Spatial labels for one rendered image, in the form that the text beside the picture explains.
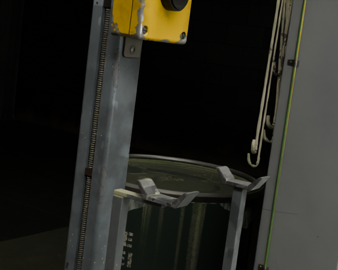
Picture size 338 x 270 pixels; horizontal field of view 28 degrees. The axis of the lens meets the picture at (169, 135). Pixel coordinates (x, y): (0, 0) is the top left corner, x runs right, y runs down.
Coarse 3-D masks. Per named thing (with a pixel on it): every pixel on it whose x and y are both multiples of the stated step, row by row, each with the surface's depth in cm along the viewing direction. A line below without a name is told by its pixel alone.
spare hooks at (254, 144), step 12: (288, 0) 142; (276, 12) 141; (288, 12) 142; (276, 24) 141; (288, 24) 142; (276, 36) 142; (276, 72) 144; (264, 84) 142; (264, 96) 143; (276, 96) 146; (276, 108) 146; (264, 120) 144; (264, 132) 146; (252, 144) 141
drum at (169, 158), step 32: (192, 160) 242; (160, 192) 188; (256, 192) 202; (128, 224) 193; (160, 224) 190; (192, 224) 191; (224, 224) 195; (128, 256) 193; (160, 256) 191; (192, 256) 192
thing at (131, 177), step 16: (128, 160) 236; (144, 160) 240; (160, 160) 243; (128, 176) 212; (144, 176) 213; (160, 176) 216; (176, 176) 221; (192, 176) 225; (208, 176) 229; (208, 192) 202; (224, 192) 206
